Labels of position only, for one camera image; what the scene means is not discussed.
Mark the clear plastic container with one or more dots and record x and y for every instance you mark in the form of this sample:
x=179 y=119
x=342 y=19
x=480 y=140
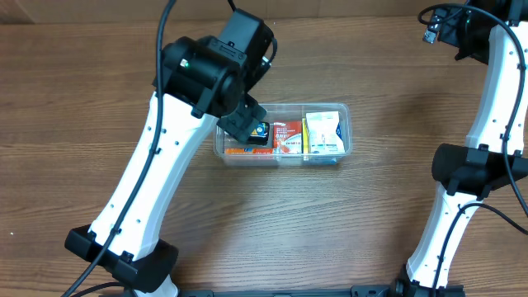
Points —
x=286 y=112

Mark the red white medicine box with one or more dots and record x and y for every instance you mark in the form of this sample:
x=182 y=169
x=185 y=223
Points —
x=287 y=137

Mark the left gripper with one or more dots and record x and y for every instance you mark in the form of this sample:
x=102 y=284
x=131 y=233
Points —
x=237 y=124

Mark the orange tablet tube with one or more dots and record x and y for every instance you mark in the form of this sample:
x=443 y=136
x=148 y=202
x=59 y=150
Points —
x=243 y=151

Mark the blue yellow VapoDrops box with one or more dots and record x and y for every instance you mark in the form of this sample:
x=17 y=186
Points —
x=305 y=140

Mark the white blue medicine box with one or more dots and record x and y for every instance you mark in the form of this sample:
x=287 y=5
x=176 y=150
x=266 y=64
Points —
x=325 y=136

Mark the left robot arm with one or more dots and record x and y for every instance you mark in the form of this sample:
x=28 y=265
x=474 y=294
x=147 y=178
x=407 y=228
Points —
x=200 y=85

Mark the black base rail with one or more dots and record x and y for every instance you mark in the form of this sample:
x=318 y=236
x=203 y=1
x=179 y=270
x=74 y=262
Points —
x=284 y=293

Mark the dark brown medicine bottle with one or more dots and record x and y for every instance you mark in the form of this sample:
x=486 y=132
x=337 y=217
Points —
x=260 y=135

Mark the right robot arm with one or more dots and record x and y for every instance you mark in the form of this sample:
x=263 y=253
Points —
x=493 y=33

